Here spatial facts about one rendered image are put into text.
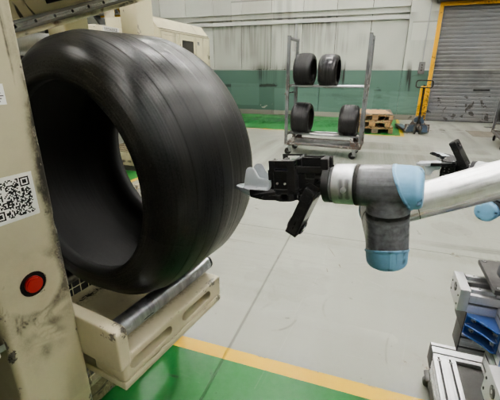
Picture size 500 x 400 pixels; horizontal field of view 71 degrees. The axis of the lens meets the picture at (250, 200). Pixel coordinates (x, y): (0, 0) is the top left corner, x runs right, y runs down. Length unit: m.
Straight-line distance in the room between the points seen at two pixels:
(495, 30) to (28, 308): 11.91
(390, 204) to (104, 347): 0.60
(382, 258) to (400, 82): 11.10
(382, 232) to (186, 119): 0.40
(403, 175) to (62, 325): 0.69
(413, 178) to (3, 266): 0.68
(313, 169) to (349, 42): 11.20
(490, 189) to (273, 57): 11.58
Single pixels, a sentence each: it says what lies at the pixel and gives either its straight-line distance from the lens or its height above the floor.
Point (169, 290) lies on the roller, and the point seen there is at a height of 0.91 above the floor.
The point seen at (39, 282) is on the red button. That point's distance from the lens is 0.74.
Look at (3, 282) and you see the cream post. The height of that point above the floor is 1.09.
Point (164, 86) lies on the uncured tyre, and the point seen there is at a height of 1.39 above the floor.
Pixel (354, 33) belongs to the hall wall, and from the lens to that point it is 11.83.
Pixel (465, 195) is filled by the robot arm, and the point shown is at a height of 1.19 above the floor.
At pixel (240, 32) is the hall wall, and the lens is 12.61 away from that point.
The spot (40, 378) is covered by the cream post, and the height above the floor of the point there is 0.87.
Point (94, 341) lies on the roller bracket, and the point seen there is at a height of 0.90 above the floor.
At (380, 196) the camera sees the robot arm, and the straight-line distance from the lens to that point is 0.63.
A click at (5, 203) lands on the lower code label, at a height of 1.22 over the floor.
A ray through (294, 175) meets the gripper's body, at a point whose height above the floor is 1.23.
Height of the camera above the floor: 1.41
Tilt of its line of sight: 20 degrees down
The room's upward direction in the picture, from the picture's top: straight up
